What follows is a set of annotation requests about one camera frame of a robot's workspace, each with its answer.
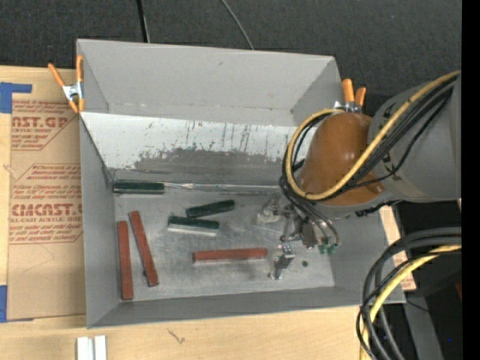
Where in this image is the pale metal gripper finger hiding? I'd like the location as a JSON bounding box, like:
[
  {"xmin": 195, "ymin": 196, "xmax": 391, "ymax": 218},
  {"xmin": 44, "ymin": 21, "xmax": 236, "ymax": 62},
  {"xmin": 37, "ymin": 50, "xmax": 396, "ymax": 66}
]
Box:
[
  {"xmin": 256, "ymin": 197, "xmax": 283, "ymax": 225},
  {"xmin": 268, "ymin": 243, "xmax": 296, "ymax": 281}
]

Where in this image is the red-brown flat block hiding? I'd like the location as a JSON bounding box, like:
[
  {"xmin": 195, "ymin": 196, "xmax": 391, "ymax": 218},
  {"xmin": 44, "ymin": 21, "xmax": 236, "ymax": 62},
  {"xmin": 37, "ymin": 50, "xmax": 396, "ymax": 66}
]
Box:
[
  {"xmin": 127, "ymin": 210, "xmax": 161, "ymax": 288},
  {"xmin": 192, "ymin": 247, "xmax": 269, "ymax": 266},
  {"xmin": 115, "ymin": 220, "xmax": 135, "ymax": 302}
]

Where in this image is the dark green flat block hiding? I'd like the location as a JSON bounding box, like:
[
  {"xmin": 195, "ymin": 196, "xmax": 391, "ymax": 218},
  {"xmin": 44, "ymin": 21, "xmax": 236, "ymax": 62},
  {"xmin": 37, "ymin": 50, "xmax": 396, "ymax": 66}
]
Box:
[
  {"xmin": 112, "ymin": 181, "xmax": 167, "ymax": 195},
  {"xmin": 166, "ymin": 215, "xmax": 221, "ymax": 238},
  {"xmin": 184, "ymin": 199, "xmax": 236, "ymax": 219}
]

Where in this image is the grey metal bin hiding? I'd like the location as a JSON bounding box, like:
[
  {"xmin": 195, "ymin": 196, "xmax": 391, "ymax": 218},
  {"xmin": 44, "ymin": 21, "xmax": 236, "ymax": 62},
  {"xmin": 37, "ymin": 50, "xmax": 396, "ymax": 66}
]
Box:
[{"xmin": 76, "ymin": 38, "xmax": 407, "ymax": 330}]

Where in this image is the brown cardboard board, red print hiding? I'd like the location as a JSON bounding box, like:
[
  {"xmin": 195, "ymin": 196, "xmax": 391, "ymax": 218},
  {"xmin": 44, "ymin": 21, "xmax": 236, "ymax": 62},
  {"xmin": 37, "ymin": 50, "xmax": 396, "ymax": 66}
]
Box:
[{"xmin": 0, "ymin": 64, "xmax": 417, "ymax": 324}]

